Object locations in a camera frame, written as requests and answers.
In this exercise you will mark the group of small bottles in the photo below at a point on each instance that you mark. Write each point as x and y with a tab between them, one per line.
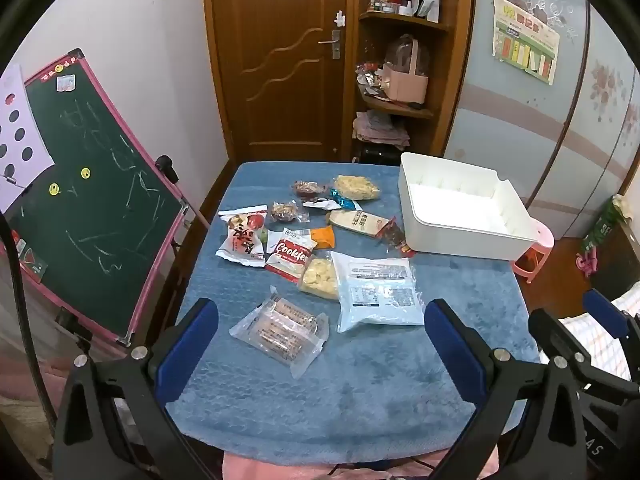
405	2

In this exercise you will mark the bag of pale yellow crisps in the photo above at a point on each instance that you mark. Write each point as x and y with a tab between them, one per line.
356	187

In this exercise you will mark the red green sticker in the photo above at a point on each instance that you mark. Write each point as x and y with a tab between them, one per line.
34	262

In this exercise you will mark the brown wooden corner shelf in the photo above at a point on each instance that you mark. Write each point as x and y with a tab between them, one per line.
450	60

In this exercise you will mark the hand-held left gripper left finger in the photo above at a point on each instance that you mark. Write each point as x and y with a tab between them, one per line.
187	350

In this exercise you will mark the clear packet of dark dates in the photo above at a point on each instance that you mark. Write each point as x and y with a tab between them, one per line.
307	188

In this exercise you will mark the checkered white cloth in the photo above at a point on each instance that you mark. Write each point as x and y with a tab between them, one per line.
597	332

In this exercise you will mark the brown wooden door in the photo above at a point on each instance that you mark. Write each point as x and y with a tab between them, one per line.
280	60

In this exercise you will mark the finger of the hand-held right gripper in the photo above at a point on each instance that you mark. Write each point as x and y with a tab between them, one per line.
550	335
605	306

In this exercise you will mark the apple print snack packet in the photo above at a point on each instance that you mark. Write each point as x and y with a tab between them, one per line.
242	237

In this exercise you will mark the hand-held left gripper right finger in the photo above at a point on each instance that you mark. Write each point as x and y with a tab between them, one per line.
455	355

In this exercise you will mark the white plastic storage box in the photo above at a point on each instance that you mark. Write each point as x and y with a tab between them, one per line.
465	200

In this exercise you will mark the dark wooden cabinet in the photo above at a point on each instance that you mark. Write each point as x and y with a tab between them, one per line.
620	260

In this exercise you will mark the green chalkboard with pink frame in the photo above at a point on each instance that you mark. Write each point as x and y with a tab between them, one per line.
90	200

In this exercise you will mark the small orange packet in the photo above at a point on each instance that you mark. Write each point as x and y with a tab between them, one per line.
323	236

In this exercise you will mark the light blue white large packet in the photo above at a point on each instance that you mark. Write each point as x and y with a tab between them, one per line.
375	290

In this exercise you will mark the black easel knob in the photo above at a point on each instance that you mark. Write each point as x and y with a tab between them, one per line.
167	167

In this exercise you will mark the red clear snack packet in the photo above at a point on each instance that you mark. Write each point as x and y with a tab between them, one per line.
395	237

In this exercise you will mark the white silver wrapper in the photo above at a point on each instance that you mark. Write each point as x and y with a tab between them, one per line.
317	204

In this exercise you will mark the green printed packet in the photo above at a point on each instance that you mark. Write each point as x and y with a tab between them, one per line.
602	225

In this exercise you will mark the white orange bar packet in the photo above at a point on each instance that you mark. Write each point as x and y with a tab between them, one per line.
357	222

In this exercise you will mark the red white snack packet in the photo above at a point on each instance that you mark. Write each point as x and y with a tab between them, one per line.
290	255

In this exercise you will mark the pink toy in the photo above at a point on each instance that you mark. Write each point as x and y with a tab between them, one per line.
587	261

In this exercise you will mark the pink plastic stool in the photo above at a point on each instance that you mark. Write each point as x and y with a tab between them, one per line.
537	252

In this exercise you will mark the clear packet of mixed nuts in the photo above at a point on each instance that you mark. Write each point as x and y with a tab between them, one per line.
285	211

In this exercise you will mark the pile of shiny wrappers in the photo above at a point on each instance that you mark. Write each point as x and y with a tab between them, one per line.
370	77

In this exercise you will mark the white paper with black dots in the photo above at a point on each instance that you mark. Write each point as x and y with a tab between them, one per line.
15	135

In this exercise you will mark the white door hook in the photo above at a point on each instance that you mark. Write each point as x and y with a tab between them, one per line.
340	18

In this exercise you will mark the blue foil candy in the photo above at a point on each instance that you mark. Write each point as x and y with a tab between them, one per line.
344	200

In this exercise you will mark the clear packet of yellow chips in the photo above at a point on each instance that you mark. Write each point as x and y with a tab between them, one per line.
318	276

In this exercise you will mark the small green packet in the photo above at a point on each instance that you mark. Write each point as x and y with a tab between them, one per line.
261	234

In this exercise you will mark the pale sticker on chalkboard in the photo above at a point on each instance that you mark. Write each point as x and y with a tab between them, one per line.
65	83

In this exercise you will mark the pale blue flowered wardrobe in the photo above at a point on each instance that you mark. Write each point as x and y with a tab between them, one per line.
550	125

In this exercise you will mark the dark bag under shelf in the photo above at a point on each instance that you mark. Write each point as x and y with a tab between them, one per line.
380	152

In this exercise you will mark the folded pink cloths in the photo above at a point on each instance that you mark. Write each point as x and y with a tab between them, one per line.
380	127

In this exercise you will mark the blue plush blanket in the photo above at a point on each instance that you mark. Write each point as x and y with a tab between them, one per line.
350	400

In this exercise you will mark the clear packet of brown bars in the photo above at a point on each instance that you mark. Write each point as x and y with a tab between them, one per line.
280	330

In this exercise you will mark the colourful wall poster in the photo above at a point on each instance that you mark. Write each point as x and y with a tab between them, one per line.
525	35

